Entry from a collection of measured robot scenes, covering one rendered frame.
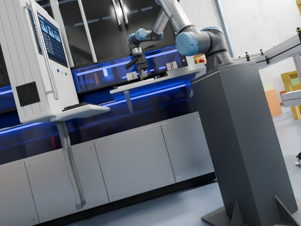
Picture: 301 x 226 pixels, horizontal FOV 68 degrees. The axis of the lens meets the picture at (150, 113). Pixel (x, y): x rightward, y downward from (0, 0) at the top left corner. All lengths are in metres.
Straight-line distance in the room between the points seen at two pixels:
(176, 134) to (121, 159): 0.49
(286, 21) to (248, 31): 1.87
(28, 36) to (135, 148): 1.06
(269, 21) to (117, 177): 7.99
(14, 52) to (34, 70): 0.15
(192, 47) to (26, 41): 0.91
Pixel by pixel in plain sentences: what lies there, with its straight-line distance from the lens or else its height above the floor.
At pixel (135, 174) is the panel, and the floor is 0.25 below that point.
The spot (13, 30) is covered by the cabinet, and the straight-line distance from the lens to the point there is 1.53.
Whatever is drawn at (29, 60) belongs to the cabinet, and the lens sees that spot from 1.44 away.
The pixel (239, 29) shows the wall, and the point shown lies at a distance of 7.94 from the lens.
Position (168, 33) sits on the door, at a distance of 2.01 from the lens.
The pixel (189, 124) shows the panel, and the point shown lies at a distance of 1.88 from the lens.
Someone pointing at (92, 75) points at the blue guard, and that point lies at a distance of 1.90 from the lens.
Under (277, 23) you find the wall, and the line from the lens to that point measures 9.28.
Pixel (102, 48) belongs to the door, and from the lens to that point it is 1.95.
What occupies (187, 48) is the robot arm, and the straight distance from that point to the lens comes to 1.16.
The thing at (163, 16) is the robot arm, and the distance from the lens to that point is 1.61.
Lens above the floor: 0.64
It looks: 2 degrees up
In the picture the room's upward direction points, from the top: 15 degrees counter-clockwise
